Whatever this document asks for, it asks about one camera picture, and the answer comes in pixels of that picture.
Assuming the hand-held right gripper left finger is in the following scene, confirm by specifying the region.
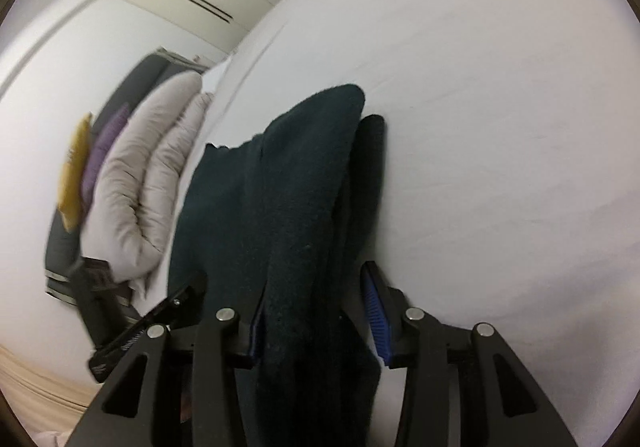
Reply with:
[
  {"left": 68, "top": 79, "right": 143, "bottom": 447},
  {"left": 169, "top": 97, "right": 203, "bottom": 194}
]
[{"left": 65, "top": 302, "right": 266, "bottom": 447}]

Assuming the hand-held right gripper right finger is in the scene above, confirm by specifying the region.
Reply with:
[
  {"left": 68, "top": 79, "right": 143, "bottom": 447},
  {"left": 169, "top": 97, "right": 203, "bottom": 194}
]
[{"left": 360, "top": 260, "right": 577, "bottom": 447}]

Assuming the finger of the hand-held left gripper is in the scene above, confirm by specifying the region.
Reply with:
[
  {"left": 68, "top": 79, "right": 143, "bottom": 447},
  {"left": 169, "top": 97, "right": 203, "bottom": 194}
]
[{"left": 89, "top": 271, "right": 209, "bottom": 384}]

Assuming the dark green garment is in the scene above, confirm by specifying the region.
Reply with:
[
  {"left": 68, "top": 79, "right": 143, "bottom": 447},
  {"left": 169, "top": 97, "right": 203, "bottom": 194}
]
[{"left": 167, "top": 84, "right": 388, "bottom": 447}]

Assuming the dark grey headboard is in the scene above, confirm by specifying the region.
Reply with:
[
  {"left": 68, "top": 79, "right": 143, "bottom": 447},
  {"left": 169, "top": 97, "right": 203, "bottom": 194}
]
[{"left": 45, "top": 52, "right": 211, "bottom": 310}]

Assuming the beige folded duvet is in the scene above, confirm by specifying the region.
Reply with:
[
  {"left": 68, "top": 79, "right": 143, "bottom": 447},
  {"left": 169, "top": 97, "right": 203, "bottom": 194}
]
[{"left": 80, "top": 72, "right": 216, "bottom": 298}]

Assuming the yellow pillow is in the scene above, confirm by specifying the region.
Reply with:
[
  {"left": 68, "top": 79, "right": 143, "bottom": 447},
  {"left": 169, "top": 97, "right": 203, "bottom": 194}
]
[{"left": 57, "top": 113, "right": 96, "bottom": 230}]

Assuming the purple pillow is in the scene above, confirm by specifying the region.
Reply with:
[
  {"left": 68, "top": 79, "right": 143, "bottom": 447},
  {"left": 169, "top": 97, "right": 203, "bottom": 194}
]
[{"left": 82, "top": 104, "right": 133, "bottom": 208}]

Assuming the white bed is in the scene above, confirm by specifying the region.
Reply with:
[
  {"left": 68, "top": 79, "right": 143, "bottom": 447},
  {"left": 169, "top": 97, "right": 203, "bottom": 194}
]
[{"left": 130, "top": 0, "right": 637, "bottom": 447}]

